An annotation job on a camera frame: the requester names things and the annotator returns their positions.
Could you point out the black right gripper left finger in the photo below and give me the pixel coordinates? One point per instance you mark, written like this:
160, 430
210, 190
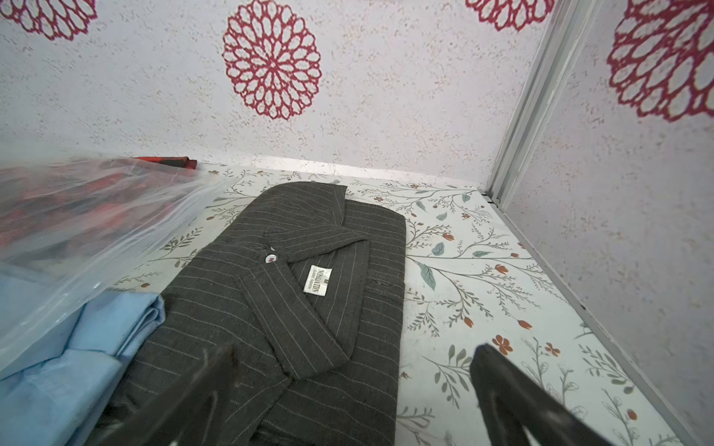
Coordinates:
192, 411

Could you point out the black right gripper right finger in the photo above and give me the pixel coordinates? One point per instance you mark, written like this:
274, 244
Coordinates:
515, 409

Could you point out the dark grey striped folded shirt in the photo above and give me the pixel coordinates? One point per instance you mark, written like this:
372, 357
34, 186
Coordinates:
307, 287

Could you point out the light blue folded shirt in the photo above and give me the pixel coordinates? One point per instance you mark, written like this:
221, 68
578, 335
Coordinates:
55, 393

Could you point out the clear plastic vacuum bag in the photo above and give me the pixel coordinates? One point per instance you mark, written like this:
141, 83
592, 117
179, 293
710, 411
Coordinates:
73, 222

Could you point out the red black plaid shirt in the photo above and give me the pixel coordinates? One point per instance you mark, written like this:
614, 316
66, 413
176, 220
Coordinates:
178, 162

